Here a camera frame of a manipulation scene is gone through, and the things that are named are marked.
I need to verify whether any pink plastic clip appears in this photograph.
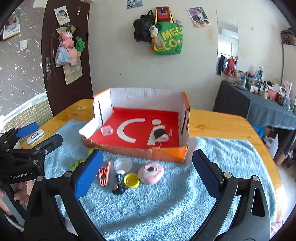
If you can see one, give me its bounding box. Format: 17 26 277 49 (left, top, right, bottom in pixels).
98 162 111 187

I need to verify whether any clear round plastic lid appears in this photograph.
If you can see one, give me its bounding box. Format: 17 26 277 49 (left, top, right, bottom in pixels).
113 158 132 173

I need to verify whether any yellow bottle cap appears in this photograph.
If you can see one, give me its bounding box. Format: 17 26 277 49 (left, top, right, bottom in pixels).
123 173 140 188

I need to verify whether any pink white round device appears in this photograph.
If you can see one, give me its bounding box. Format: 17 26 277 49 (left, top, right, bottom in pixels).
137 162 164 185

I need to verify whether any person's left hand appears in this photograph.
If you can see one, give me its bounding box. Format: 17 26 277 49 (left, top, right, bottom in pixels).
1 182 29 214

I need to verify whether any white remote device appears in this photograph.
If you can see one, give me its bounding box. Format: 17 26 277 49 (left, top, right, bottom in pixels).
27 129 44 146

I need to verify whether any small tag on table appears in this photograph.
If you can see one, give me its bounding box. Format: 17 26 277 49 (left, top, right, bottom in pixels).
77 106 86 110

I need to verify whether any light blue fluffy towel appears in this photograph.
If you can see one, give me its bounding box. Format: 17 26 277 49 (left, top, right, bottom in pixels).
43 119 277 241

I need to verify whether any small clear plastic case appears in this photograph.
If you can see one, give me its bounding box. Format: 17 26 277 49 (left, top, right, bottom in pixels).
100 126 113 136

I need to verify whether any clear plastic bag on door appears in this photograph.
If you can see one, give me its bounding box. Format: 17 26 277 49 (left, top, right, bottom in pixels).
55 43 71 68

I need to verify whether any white plush with black band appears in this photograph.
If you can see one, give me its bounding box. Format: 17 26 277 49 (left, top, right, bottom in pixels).
153 125 169 143

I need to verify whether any orange cardboard box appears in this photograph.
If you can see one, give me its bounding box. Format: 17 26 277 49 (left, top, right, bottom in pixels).
79 88 190 163

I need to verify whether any green plush toy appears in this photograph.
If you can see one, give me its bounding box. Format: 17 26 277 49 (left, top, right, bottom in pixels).
75 37 85 53

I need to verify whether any pink plush toy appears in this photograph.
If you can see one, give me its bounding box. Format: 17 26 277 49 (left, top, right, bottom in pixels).
61 32 81 66

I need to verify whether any dark blue covered desk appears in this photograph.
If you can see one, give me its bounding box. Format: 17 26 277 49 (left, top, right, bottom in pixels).
213 80 296 131

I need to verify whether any photo card on door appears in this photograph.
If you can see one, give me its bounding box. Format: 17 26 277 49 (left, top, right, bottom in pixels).
54 6 70 26

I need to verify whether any red plush doll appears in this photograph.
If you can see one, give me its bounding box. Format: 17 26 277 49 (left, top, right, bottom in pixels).
223 57 238 77

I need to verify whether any small panda plush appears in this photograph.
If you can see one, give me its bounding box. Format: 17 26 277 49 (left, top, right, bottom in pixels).
149 25 159 38

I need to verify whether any green tote bag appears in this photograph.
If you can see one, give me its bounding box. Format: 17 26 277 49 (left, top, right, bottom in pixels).
151 14 183 55

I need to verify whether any red framed picture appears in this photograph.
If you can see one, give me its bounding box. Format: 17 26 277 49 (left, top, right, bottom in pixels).
156 6 173 23

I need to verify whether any door handle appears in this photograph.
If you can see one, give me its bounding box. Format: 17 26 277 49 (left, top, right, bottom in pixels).
45 56 56 80

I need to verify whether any black bag on wall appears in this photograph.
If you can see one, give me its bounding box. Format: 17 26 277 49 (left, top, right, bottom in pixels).
133 10 155 43

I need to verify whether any wall mirror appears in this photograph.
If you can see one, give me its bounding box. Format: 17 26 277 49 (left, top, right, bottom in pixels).
216 11 239 76

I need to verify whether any photo on wall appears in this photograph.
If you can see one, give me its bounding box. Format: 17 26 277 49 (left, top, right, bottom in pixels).
187 6 210 28

